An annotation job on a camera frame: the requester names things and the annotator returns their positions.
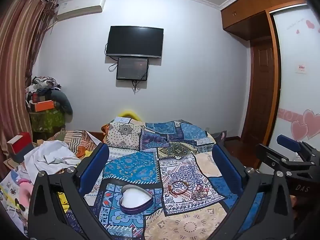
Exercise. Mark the brown wooden door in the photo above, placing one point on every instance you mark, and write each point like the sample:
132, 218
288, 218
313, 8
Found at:
261, 92

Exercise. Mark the orange striped cloth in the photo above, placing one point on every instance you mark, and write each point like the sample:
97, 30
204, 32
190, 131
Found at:
80, 140

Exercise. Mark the green patterned cloth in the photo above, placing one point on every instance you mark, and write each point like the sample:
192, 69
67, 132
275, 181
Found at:
47, 120

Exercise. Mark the pink plush toy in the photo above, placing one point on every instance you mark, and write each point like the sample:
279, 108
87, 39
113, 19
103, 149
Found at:
23, 192

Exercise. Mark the purple heart-shaped tin box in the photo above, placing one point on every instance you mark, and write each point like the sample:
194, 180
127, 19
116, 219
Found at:
136, 199

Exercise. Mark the white crumpled cloth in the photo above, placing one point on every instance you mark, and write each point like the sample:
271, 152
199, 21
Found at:
50, 155

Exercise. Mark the small black wall monitor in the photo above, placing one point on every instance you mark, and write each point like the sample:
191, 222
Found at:
132, 68

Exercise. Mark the black wall television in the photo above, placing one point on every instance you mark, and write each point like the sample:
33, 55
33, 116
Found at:
135, 41

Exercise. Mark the brown striped curtain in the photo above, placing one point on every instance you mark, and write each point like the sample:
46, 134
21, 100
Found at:
17, 55

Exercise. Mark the red and white box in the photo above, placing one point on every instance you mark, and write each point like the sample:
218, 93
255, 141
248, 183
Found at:
20, 142

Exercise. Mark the yellow cloth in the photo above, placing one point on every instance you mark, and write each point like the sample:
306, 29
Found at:
63, 202

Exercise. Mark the yellow plastic item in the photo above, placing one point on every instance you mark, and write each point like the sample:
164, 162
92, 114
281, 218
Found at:
131, 113

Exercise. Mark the orange box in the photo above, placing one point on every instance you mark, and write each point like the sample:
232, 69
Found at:
44, 105

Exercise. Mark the white air conditioner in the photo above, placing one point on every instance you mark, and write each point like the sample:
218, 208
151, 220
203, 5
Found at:
80, 6

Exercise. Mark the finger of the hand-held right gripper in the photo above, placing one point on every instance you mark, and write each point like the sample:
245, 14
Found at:
272, 158
287, 142

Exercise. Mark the white wardrobe door pink hearts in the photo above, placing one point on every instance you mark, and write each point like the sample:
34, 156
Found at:
297, 80

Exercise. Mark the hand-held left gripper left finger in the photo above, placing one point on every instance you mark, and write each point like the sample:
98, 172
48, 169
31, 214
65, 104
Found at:
96, 166

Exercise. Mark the pile of clothes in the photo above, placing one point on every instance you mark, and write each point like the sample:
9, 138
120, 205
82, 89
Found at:
47, 87

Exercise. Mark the wooden overhead cabinet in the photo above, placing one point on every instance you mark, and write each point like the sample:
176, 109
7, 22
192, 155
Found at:
250, 7

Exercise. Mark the blue patchwork printed blanket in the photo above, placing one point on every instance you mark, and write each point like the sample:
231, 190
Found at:
155, 152

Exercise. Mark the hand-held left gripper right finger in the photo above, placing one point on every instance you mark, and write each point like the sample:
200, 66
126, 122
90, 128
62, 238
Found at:
226, 168

